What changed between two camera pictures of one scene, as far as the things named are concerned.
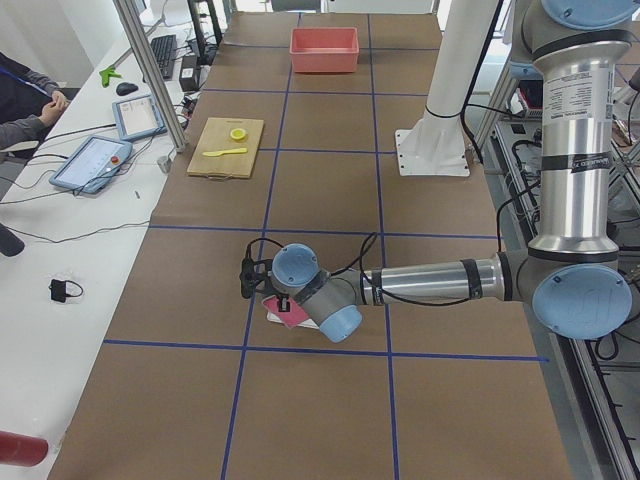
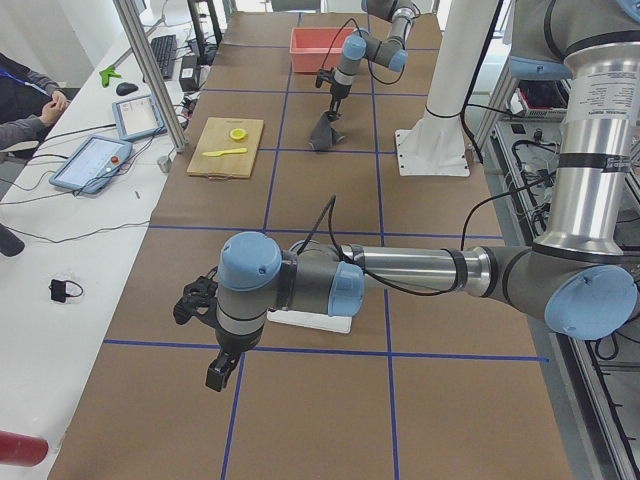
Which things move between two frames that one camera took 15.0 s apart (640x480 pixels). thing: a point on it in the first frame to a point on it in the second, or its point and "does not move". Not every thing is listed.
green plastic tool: [106, 74] does not move
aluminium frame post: [151, 75] does not move
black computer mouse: [125, 88] does not move
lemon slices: [238, 134] does not move
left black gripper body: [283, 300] to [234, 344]
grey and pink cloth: [297, 316] to [324, 136]
